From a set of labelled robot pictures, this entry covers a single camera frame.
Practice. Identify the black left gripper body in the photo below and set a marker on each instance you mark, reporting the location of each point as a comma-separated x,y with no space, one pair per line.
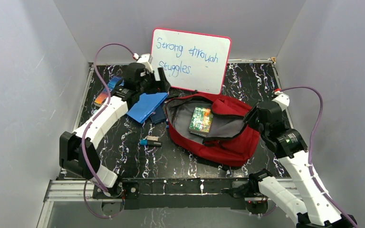
155,83

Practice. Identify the green treehouse book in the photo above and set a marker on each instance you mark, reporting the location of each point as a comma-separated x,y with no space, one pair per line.
201,121

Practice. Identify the red student backpack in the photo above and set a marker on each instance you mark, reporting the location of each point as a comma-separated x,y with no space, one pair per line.
230,142

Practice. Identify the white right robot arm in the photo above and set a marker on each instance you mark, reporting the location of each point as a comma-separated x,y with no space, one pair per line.
313,208

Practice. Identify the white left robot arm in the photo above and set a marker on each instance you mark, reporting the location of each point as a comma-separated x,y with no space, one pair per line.
77,150

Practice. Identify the blue notebook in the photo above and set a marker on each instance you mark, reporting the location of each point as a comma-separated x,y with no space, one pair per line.
146,106

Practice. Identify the dark blue wallet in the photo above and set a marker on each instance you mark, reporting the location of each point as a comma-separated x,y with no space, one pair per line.
158,116

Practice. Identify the pink framed whiteboard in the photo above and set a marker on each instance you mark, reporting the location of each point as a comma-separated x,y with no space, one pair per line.
191,61

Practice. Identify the small grey eraser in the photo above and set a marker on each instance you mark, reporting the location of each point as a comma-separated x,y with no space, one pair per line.
152,138

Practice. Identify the black blue marker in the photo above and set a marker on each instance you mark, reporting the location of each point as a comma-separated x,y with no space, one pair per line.
145,142

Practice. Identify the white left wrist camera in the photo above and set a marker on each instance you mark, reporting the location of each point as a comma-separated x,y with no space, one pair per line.
145,59

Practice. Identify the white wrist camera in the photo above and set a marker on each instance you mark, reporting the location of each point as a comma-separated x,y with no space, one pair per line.
145,59
281,99

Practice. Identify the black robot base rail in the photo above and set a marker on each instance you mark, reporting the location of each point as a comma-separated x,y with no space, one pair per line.
230,193

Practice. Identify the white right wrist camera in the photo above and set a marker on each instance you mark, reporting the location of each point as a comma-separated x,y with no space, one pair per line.
281,99

